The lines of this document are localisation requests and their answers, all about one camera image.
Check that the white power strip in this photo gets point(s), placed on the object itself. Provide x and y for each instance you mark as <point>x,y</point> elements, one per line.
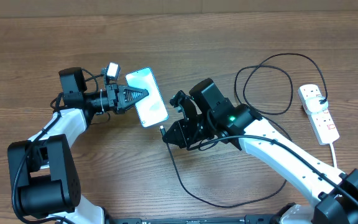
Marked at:
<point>322,122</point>

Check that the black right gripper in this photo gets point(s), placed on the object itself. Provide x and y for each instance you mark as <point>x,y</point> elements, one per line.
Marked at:
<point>187,140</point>

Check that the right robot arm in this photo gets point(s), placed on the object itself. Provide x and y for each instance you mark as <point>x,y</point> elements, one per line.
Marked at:
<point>331,193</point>

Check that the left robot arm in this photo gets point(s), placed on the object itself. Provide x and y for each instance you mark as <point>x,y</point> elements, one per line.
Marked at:
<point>44,182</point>

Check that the blue Samsung Galaxy smartphone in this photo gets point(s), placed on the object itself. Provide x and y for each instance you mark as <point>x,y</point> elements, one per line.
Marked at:
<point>151,109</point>

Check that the white charger adapter plug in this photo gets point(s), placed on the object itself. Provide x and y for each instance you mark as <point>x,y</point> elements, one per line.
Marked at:
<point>316,104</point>

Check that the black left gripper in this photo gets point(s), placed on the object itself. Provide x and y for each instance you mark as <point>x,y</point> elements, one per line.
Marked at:
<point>122,104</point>

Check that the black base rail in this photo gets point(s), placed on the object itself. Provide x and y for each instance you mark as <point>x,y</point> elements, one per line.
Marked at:
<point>247,219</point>

